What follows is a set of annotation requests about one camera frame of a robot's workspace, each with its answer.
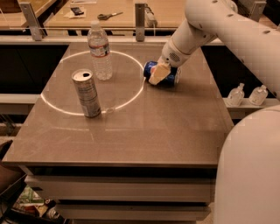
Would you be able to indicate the black phone on paper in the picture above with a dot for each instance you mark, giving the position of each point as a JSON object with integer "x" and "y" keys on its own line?
{"x": 77, "y": 11}

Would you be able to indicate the cabinet drawer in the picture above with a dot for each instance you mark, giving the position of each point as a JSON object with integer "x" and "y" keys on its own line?
{"x": 123, "y": 189}
{"x": 134, "y": 213}

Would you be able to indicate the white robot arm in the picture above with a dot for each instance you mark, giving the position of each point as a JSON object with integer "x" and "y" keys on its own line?
{"x": 247, "y": 187}

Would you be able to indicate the metal post left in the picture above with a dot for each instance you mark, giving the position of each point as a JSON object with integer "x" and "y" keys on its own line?
{"x": 33, "y": 24}

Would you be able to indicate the clear sanitizer bottle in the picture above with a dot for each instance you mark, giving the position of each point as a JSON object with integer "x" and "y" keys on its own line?
{"x": 258, "y": 95}
{"x": 235, "y": 96}

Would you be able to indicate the clear sanitizer bottle right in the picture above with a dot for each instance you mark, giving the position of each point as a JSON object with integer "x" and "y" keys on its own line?
{"x": 258, "y": 95}

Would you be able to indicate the silver energy drink can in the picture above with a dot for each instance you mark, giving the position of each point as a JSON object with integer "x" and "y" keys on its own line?
{"x": 84, "y": 84}

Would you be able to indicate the white power strip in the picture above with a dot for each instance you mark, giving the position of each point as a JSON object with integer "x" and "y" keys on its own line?
{"x": 150, "y": 18}

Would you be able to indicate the clear sanitizer bottle left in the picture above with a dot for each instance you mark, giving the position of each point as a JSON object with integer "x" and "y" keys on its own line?
{"x": 235, "y": 96}

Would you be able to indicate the metal post right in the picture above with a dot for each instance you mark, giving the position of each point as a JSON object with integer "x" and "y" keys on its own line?
{"x": 257, "y": 10}

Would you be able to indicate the metal post middle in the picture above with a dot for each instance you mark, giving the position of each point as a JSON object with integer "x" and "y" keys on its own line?
{"x": 139, "y": 20}

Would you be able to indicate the clear plastic water bottle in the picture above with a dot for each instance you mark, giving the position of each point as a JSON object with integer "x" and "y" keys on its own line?
{"x": 98, "y": 44}

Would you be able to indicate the blue pepsi can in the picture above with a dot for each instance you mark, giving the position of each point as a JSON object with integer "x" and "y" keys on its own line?
{"x": 170, "y": 80}

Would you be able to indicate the bin with colourful packages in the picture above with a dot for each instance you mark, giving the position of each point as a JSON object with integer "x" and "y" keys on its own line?
{"x": 29, "y": 201}

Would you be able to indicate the scissors with black handles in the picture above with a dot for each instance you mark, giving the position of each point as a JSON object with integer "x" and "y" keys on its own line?
{"x": 107, "y": 16}

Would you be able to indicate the upper cabinet drawer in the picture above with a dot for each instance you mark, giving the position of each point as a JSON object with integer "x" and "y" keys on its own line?
{"x": 123, "y": 189}

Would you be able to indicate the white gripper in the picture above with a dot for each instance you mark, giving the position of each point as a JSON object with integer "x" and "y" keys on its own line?
{"x": 171, "y": 56}

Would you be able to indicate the lower cabinet drawer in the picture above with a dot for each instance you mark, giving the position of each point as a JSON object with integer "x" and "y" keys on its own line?
{"x": 134, "y": 213}

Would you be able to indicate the metal post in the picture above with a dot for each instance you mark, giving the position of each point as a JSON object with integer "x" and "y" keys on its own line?
{"x": 257, "y": 10}
{"x": 33, "y": 24}
{"x": 139, "y": 20}

